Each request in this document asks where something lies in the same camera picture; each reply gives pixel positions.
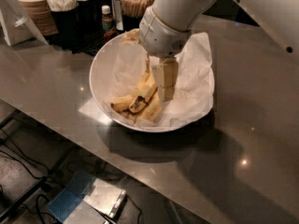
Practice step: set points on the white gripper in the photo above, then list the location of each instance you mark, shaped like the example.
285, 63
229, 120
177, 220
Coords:
160, 36

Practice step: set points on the yellow banana bruised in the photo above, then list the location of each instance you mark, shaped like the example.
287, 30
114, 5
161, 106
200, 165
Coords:
144, 95

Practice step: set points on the yellow banana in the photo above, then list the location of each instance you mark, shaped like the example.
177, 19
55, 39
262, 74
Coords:
150, 112
120, 104

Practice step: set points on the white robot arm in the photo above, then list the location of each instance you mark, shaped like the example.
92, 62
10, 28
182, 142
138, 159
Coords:
278, 18

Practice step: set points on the white bowl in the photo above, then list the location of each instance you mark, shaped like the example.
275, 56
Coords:
102, 69

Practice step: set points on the small glass sauce bottle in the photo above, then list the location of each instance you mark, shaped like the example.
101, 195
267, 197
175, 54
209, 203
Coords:
108, 23

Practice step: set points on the black cup of wooden stirrers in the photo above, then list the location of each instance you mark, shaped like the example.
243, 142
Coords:
132, 12

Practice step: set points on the black holder with white packets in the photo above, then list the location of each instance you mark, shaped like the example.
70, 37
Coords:
87, 15

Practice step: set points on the black holder with napkins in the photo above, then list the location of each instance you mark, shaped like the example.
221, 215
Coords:
65, 15

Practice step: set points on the stack of paper cups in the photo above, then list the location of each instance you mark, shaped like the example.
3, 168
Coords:
39, 12

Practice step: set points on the blue and silver floor box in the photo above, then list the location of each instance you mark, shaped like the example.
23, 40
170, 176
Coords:
87, 199

